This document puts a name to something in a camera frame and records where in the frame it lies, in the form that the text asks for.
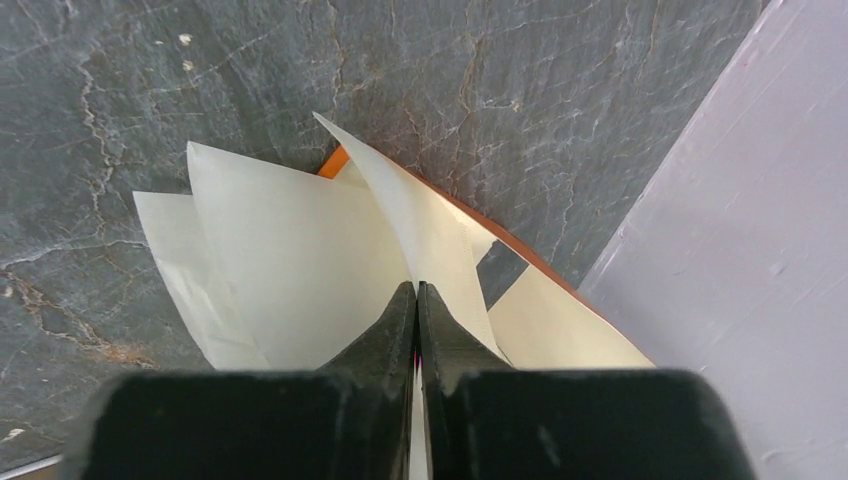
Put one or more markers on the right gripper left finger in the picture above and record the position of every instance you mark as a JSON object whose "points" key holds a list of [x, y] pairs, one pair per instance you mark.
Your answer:
{"points": [[348, 419]]}

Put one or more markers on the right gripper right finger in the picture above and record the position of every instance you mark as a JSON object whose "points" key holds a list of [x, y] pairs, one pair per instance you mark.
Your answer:
{"points": [[487, 420]]}

